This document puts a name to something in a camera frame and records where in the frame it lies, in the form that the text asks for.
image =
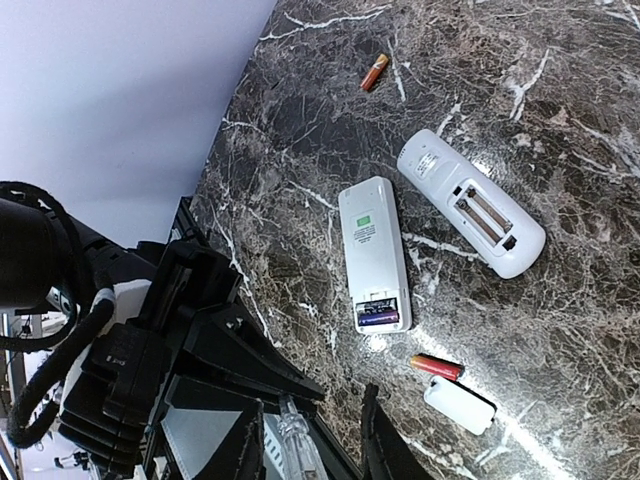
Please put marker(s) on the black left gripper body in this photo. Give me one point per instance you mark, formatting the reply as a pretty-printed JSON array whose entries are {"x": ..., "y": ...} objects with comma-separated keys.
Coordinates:
[{"x": 217, "y": 359}]

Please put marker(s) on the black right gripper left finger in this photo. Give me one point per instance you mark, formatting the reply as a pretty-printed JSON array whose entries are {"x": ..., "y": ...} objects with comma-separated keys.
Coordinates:
[{"x": 230, "y": 444}]

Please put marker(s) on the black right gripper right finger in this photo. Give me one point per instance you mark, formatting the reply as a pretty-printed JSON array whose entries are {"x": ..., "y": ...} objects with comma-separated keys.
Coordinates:
[{"x": 385, "y": 455}]

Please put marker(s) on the clear handle screwdriver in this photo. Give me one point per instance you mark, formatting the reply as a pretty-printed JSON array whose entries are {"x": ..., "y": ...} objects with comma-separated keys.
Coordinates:
[{"x": 301, "y": 458}]

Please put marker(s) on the white battery cover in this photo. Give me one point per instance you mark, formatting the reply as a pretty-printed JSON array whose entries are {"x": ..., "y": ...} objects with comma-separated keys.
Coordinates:
[{"x": 462, "y": 406}]

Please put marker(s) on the red orange battery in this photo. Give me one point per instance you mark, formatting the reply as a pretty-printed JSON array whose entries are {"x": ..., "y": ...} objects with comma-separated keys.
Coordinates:
[
  {"x": 436, "y": 366},
  {"x": 374, "y": 72}
]

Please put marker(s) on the blue purple battery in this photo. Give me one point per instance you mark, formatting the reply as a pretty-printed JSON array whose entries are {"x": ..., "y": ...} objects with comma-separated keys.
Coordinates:
[{"x": 377, "y": 312}]

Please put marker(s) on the white remote with green buttons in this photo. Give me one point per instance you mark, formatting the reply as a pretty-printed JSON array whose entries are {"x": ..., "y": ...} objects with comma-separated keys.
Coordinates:
[{"x": 373, "y": 250}]

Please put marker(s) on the white remote with compartment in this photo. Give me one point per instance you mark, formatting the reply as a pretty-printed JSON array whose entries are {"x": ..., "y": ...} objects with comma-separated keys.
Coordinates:
[{"x": 494, "y": 224}]

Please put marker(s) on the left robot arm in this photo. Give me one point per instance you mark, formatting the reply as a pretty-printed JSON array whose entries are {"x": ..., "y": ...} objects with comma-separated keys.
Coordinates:
[{"x": 48, "y": 256}]

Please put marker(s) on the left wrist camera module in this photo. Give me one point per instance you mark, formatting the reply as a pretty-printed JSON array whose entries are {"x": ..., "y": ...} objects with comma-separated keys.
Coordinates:
[{"x": 101, "y": 382}]

